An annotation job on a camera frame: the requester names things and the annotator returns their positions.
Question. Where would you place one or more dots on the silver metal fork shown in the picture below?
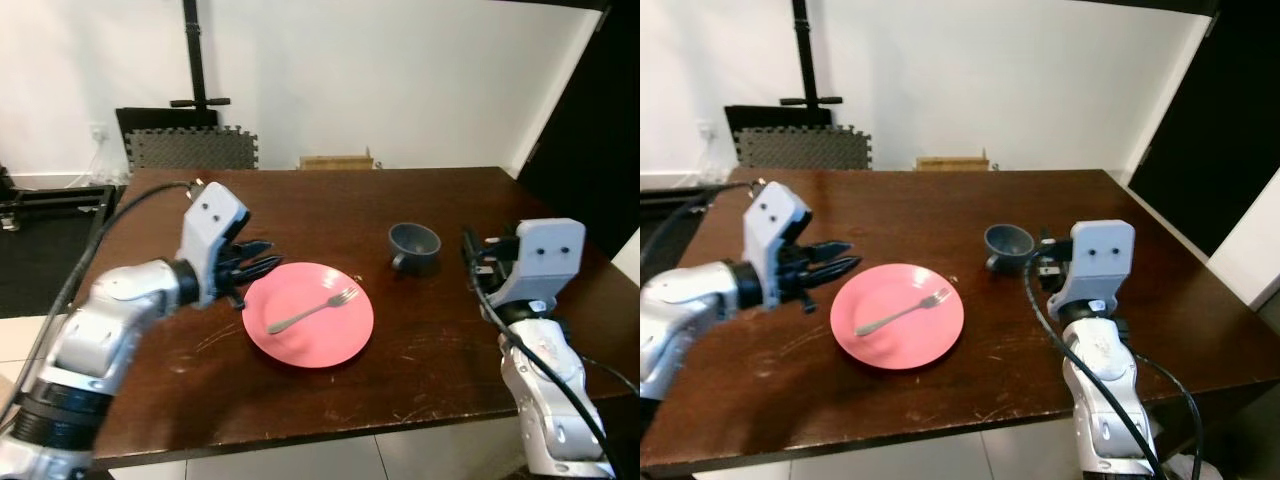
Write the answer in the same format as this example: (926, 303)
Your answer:
(900, 314)
(310, 312)

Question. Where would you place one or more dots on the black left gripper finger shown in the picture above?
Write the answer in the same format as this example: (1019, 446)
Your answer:
(256, 248)
(826, 249)
(834, 269)
(262, 266)

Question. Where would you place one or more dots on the black stand pole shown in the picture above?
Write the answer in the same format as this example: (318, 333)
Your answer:
(194, 50)
(805, 50)

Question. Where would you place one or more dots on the black door panel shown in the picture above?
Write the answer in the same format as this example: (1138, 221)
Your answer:
(1230, 120)
(600, 120)

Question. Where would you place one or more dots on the black metal frame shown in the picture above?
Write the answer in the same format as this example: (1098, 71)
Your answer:
(50, 198)
(670, 192)

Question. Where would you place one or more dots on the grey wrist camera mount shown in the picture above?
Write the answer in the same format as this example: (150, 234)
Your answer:
(1100, 260)
(212, 220)
(780, 215)
(550, 260)

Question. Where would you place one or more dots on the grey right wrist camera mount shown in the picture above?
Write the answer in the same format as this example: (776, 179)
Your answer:
(550, 260)
(1100, 260)

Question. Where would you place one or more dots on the small wooden box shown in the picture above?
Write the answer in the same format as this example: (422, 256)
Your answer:
(337, 162)
(952, 163)

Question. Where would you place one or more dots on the grey puzzle foam mat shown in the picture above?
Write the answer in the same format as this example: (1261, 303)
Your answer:
(195, 150)
(805, 150)

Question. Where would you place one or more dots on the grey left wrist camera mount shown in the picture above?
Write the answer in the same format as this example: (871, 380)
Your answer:
(780, 215)
(212, 220)

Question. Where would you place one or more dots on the white wall outlet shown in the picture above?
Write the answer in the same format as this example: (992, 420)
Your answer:
(707, 131)
(97, 131)

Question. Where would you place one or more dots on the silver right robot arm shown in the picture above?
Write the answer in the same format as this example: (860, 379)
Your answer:
(1100, 430)
(545, 420)

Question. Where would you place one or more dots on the black floor mat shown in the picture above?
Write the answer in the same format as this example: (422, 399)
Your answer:
(40, 265)

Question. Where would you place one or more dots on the black flat board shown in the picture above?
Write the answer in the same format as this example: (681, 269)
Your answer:
(760, 115)
(150, 117)

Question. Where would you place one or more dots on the pink round plate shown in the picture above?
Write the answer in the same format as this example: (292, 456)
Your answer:
(920, 340)
(330, 335)

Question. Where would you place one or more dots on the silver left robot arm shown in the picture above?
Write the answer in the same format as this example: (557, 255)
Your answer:
(95, 330)
(680, 310)

